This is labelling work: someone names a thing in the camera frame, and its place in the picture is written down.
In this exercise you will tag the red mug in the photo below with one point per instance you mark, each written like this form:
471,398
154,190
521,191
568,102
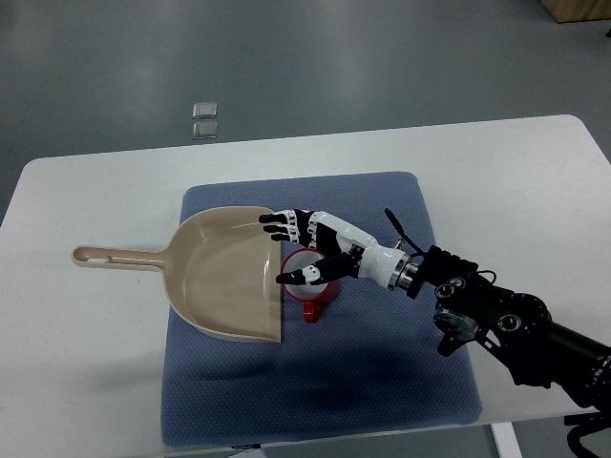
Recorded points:
314,298

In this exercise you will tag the metal floor plate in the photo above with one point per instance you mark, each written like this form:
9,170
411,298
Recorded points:
204,109
205,129

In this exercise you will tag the wooden box corner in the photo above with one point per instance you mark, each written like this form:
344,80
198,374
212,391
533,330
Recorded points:
568,11

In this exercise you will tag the black table control panel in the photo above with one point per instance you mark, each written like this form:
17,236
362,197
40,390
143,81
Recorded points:
580,419

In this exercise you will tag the upper metal floor plate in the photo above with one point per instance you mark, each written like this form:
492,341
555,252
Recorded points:
204,109

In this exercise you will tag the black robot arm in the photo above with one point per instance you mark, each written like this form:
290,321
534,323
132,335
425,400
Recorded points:
518,330

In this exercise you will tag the white table leg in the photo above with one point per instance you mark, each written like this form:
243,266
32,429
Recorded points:
505,440

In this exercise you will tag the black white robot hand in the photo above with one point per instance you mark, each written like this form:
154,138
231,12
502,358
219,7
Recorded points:
348,250

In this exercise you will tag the beige plastic dustpan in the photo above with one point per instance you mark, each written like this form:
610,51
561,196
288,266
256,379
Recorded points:
218,271

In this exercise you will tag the lower metal floor plate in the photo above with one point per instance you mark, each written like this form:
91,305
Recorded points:
205,129

